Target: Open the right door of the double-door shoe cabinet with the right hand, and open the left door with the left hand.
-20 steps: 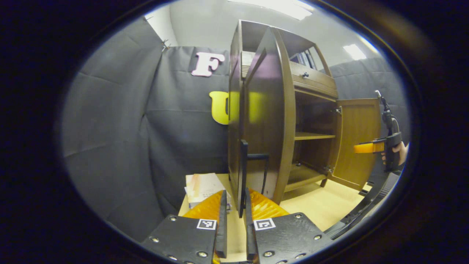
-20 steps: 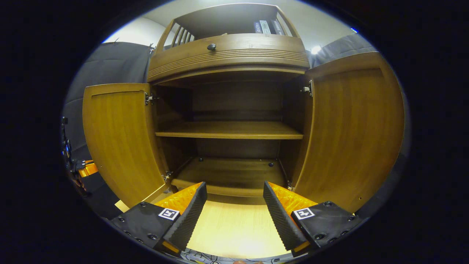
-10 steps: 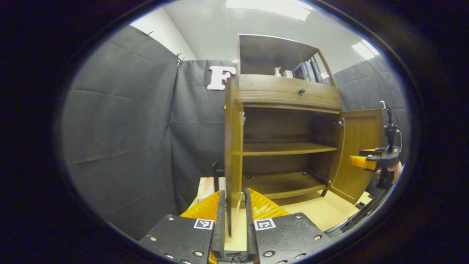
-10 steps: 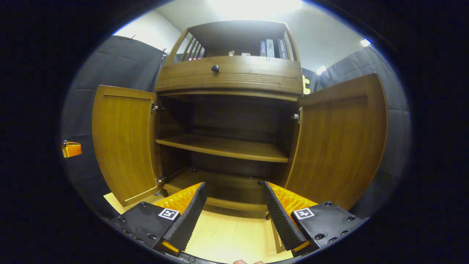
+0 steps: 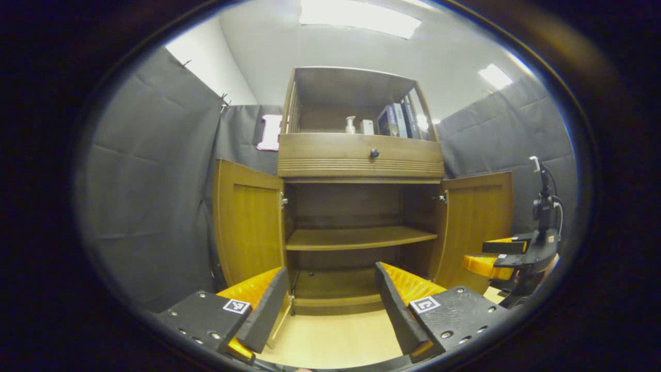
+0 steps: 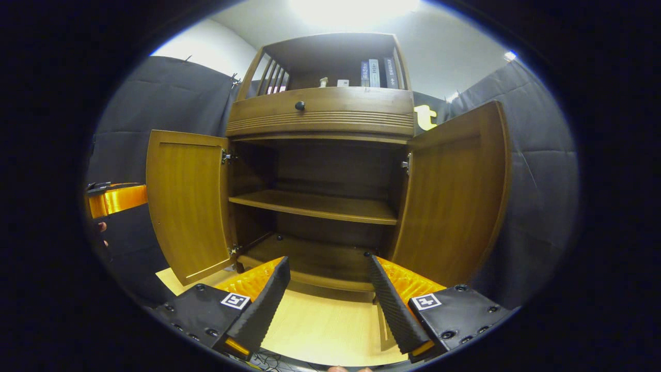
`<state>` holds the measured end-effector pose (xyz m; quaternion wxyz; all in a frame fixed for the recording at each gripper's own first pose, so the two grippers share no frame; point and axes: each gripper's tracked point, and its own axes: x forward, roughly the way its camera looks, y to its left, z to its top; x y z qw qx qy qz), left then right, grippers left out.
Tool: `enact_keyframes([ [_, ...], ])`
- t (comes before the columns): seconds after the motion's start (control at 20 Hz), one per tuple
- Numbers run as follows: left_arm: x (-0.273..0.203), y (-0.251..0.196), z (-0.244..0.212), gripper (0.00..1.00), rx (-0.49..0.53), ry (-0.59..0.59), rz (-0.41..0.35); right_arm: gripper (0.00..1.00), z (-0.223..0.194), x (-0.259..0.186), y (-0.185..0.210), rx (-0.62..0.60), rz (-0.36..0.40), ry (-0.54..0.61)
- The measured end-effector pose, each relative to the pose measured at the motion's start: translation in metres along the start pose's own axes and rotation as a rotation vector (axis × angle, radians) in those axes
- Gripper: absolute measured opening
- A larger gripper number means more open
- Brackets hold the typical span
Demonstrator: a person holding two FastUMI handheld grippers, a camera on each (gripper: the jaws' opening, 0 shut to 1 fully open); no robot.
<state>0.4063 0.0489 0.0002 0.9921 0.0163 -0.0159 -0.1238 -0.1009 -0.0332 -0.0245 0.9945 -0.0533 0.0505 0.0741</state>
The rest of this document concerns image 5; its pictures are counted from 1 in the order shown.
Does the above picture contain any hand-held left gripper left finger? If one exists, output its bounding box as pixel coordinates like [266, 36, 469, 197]
[155, 267, 290, 362]

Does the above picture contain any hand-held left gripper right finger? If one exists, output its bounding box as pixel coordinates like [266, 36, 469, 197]
[375, 261, 517, 362]

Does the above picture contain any wooden shoe cabinet door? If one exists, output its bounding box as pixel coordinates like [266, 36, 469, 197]
[213, 159, 286, 287]
[429, 172, 515, 295]

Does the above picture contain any wooden double-door shoe cabinet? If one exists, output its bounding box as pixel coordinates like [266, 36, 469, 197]
[213, 66, 515, 317]

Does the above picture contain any wooden cabinet inner shelf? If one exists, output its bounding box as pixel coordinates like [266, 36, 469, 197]
[286, 226, 438, 252]

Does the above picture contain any wooden cabinet drawer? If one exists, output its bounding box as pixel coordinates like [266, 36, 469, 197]
[277, 133, 446, 180]

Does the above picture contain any small ceiling light panel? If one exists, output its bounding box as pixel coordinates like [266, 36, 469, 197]
[478, 63, 513, 89]

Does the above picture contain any black backdrop cloth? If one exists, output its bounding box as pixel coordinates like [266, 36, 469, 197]
[77, 46, 579, 311]

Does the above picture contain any large ceiling light panel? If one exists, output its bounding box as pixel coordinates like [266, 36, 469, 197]
[300, 0, 422, 40]

